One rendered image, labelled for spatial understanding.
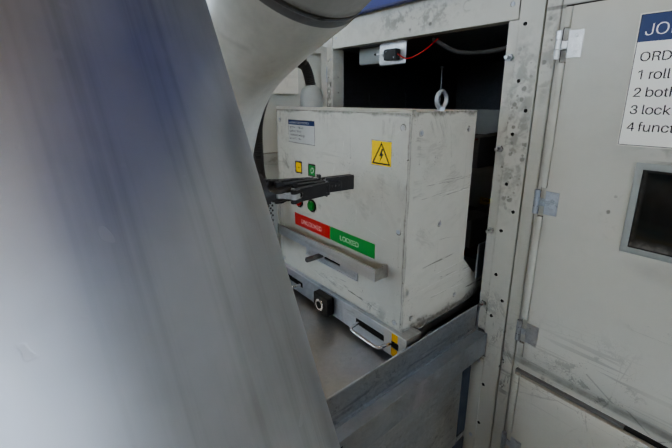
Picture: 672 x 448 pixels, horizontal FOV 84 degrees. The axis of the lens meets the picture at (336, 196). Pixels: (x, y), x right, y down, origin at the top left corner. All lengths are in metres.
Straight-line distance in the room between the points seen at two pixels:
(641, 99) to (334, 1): 0.66
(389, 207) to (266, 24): 0.60
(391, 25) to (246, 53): 0.88
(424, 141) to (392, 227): 0.19
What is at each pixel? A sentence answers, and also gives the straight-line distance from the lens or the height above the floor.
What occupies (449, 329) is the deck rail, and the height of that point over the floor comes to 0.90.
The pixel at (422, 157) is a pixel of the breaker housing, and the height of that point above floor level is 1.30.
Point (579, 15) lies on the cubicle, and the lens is 0.85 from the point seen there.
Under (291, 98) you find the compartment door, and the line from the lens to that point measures 1.30.
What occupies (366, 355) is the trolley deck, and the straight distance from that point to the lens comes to 0.93.
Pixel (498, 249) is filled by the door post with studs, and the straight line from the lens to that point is 0.96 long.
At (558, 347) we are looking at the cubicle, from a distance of 0.96.
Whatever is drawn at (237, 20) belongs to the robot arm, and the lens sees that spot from 0.24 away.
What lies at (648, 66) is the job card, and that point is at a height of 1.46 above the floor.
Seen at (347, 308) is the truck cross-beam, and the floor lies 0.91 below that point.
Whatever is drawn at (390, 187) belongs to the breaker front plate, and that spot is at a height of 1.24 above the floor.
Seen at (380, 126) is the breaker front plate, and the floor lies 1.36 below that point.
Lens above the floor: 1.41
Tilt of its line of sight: 14 degrees down
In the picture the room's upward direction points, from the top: straight up
